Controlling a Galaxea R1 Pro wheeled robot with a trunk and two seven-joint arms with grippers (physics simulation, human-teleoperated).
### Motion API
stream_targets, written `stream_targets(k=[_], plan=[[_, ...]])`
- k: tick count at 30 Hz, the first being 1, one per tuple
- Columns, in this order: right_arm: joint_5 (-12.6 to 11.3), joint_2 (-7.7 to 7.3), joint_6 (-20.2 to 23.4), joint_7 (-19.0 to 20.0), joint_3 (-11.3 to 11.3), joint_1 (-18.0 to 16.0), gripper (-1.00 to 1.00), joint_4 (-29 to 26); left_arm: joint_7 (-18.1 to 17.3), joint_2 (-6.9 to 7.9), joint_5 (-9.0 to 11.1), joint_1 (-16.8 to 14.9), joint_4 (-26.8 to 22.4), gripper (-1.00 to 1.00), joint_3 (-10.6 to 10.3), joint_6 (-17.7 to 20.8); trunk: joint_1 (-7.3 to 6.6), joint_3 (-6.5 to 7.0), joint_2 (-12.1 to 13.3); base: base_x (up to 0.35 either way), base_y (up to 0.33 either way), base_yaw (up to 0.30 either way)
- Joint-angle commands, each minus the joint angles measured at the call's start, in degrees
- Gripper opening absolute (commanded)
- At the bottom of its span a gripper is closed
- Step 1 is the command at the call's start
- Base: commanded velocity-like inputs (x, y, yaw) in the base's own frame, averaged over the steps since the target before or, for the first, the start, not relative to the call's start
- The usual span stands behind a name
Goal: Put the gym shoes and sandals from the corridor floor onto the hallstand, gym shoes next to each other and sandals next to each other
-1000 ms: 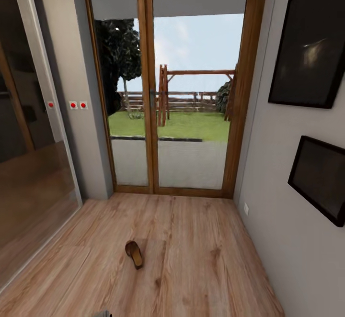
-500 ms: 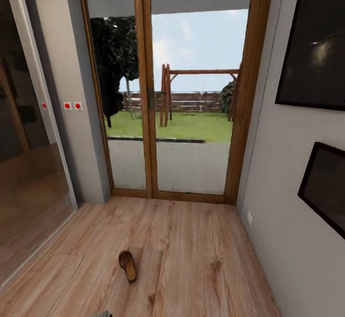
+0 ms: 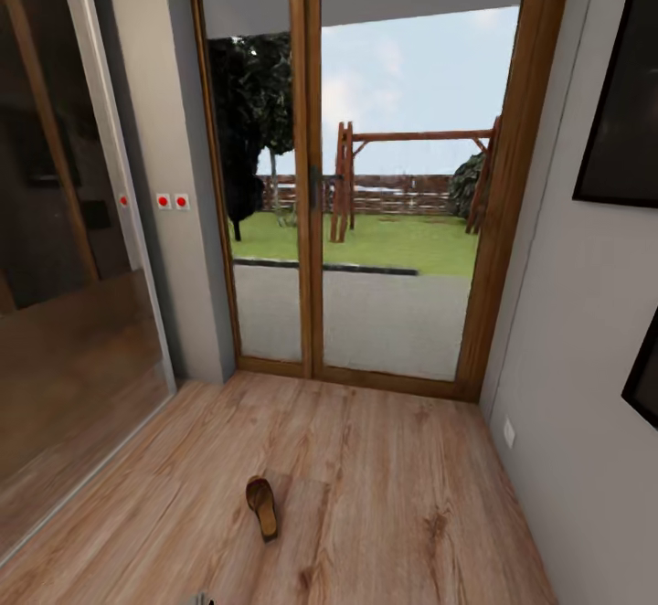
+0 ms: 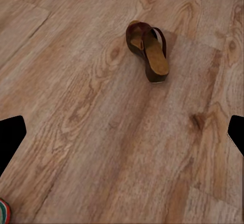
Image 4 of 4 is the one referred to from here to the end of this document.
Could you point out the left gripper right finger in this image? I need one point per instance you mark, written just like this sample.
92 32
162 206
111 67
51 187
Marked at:
236 131

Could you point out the sandal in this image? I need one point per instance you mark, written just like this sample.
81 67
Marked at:
142 39

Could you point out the gym shoe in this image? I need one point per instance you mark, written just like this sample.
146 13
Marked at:
5 212

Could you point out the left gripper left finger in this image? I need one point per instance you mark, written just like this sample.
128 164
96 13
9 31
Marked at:
12 132

